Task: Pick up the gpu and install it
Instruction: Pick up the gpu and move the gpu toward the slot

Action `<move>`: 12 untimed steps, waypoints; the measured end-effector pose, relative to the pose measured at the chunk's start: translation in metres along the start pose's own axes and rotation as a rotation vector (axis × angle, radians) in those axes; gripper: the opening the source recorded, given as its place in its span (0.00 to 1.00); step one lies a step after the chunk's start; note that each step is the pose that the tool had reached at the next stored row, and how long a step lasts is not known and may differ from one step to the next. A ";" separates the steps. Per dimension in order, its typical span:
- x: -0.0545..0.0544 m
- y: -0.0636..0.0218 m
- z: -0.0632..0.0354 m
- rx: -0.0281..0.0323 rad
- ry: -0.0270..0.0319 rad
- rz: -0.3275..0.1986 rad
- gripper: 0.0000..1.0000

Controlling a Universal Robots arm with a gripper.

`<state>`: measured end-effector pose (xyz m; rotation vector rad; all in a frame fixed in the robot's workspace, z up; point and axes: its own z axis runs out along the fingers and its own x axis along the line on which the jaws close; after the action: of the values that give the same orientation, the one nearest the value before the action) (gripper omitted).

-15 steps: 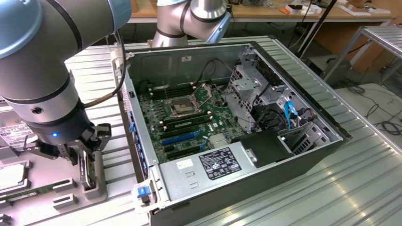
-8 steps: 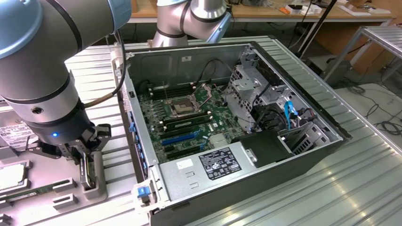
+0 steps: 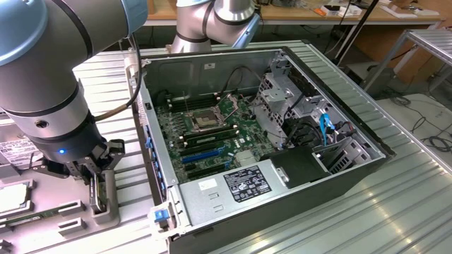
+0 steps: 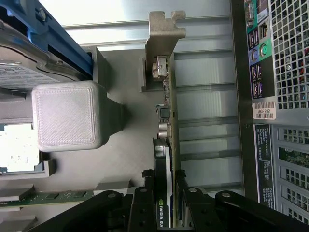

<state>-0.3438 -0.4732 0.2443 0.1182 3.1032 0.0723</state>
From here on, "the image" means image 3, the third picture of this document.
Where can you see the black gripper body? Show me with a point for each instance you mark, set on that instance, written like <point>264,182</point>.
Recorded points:
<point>67,148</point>

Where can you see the green graphics card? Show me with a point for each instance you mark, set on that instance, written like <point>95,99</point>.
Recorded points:
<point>99,195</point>

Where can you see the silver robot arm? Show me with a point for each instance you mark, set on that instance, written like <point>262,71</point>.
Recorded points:
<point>42,53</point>

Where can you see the grey parts rack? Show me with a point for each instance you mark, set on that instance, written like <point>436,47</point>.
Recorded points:
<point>52,190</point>

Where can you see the silver hard disk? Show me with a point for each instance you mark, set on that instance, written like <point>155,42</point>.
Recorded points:
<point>14,150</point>

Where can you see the silver CPU chip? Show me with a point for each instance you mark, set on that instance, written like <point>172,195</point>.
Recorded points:
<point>11,198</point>

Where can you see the green loose RAM stick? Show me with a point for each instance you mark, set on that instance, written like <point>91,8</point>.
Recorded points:
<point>31,217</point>

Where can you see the short black expansion slot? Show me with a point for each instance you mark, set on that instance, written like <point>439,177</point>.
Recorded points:
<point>190,167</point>

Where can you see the blue expansion slot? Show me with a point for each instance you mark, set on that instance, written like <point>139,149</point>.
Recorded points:
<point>203,156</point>

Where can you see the long black expansion slot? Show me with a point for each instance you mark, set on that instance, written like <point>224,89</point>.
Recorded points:
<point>203,149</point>
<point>208,171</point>

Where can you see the blue case latch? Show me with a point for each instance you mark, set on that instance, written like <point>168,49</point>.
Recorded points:
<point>160,215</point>

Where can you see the empty black RAM slot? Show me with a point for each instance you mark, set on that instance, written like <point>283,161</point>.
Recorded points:
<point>194,105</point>
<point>194,99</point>
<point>208,131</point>

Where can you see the thin metal locking lever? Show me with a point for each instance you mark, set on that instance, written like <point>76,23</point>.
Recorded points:
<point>186,103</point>

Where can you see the installed RAM stick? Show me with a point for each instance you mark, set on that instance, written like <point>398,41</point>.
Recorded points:
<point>212,139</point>

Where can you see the CPU socket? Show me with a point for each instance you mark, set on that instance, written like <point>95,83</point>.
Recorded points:
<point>207,120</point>

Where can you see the grey power supply unit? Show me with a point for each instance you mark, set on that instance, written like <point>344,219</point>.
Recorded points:
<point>204,201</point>

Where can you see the metal socket cover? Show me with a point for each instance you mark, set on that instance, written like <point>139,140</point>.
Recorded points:
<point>227,104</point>

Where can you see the small silver heatsink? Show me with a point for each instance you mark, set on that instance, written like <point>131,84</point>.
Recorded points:
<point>247,156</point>

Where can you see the green motherboard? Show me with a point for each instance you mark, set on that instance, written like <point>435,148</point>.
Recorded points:
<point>243,124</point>

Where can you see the silver disk bay cage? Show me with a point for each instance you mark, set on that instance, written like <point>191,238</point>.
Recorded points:
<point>275,105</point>

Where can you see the open black PC case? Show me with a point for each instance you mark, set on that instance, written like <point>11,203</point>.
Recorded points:
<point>318,201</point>

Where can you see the slanted silver disk bay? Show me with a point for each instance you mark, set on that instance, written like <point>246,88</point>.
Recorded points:
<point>354,153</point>

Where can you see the long wooden desk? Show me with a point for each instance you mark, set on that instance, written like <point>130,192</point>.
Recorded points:
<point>300,14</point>

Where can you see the orange and white box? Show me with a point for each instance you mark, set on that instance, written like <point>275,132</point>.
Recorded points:
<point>335,10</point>

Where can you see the black slanted pole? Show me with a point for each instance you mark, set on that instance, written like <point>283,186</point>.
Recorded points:
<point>356,29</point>

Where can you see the white paper stack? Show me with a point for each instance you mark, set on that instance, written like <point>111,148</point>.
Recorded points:
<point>399,10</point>

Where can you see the metal frame table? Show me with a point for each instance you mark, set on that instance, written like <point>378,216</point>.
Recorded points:
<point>423,39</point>

